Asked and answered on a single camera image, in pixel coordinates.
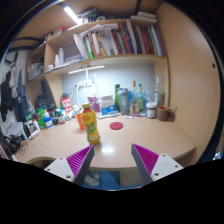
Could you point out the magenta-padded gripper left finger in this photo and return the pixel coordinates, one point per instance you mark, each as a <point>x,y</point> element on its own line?
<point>63,168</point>

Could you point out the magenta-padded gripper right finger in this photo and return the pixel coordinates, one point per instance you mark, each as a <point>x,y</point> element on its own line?
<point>163,166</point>

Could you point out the yellow-labelled tea drink bottle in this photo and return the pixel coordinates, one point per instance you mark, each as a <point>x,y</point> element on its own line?
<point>90,126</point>

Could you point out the small white blue-labelled bottle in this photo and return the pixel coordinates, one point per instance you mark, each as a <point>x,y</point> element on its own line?
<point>48,121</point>

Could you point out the orange plastic cup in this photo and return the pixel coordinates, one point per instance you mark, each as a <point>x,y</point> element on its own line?
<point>79,121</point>

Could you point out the brown mug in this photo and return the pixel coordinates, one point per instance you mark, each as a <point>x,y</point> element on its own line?
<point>162,113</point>

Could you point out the small green bottle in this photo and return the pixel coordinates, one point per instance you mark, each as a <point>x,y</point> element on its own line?
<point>40,118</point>

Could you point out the white-lidded brown jar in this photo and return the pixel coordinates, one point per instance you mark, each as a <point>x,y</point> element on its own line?
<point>151,110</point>

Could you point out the flat round red coaster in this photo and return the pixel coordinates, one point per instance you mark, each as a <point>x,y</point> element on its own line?
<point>116,125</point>

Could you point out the red and white canister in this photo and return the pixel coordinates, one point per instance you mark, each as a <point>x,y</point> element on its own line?
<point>66,104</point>

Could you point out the clear bottle with yellow cap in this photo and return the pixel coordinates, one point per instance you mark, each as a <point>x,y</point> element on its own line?
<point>134,103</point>

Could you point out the clear bottle with green cap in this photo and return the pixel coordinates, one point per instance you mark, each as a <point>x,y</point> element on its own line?
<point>140,100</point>

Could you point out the magenta carton box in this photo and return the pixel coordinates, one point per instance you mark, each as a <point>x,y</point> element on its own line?
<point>94,104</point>

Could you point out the tall clear glass bottle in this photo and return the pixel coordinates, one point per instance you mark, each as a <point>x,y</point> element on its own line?
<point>159,95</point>

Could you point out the grey shaker bottle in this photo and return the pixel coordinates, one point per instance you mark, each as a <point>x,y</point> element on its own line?
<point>123,101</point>

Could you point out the blue and white tissue box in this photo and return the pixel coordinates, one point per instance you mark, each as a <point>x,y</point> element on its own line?
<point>108,105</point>

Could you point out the green plastic bottle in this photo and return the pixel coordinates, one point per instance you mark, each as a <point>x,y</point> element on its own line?
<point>117,96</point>

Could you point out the dark hanging clothes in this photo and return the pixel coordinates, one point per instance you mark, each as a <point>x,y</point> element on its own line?
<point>15,96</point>

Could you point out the white power strip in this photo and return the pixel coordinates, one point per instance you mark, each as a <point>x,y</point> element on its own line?
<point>85,83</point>

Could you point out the white LED light bar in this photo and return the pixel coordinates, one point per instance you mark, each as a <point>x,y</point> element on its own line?
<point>86,69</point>

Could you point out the wooden shelf unit with books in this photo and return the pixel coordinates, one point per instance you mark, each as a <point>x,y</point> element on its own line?
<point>116,59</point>

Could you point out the photo frame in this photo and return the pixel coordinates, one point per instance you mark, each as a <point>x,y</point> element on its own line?
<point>32,129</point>

